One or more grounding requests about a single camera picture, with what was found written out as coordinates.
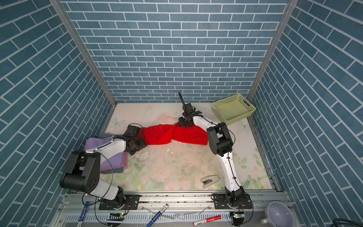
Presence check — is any red t-shirt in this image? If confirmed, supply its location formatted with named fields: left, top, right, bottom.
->
left=139, top=123, right=208, bottom=146

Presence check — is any pale green plastic basket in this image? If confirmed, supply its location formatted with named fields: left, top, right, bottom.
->
left=211, top=94, right=256, bottom=125

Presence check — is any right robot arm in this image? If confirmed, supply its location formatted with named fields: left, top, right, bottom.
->
left=178, top=103, right=248, bottom=208

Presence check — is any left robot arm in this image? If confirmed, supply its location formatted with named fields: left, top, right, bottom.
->
left=60, top=124, right=147, bottom=210

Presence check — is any folded purple t-shirt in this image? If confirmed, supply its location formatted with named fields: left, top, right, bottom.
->
left=85, top=136, right=128, bottom=174

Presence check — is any grey stapler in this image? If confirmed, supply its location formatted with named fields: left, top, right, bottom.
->
left=200, top=175, right=220, bottom=189

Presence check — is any blue marker pen centre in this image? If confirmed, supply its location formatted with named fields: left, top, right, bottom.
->
left=146, top=204, right=169, bottom=227

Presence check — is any blue marker pen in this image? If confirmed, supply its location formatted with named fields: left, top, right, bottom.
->
left=77, top=201, right=89, bottom=227
left=146, top=204, right=169, bottom=227

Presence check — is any blue marker pen left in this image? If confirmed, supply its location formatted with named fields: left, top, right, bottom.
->
left=77, top=201, right=89, bottom=227

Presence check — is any red marker pen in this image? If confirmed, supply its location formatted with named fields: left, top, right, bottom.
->
left=193, top=215, right=222, bottom=226

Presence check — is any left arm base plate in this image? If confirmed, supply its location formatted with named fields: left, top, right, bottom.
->
left=99, top=194, right=140, bottom=211

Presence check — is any aluminium frame rail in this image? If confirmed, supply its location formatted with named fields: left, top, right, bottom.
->
left=50, top=189, right=301, bottom=227

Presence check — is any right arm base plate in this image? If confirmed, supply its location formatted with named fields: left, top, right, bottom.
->
left=210, top=194, right=253, bottom=210

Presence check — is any right aluminium corner post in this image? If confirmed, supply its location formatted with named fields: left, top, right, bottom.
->
left=247, top=0, right=298, bottom=103

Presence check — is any aluminium corner post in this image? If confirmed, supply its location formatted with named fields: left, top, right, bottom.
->
left=49, top=0, right=117, bottom=107
left=247, top=0, right=298, bottom=103

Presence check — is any left aluminium corner post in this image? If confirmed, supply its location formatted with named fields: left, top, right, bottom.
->
left=49, top=0, right=117, bottom=107

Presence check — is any black cable coil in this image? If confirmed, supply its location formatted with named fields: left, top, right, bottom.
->
left=331, top=218, right=363, bottom=227

